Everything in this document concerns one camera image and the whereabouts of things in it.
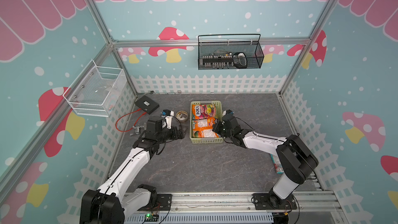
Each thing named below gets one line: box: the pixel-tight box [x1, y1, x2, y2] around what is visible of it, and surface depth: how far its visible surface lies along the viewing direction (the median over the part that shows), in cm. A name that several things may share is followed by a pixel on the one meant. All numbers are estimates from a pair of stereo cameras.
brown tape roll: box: [175, 110, 189, 122], surface depth 108 cm
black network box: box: [134, 95, 160, 115], surface depth 114 cm
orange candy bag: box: [191, 117, 220, 138], surface depth 94 cm
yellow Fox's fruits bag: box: [191, 104, 217, 120], surface depth 102 cm
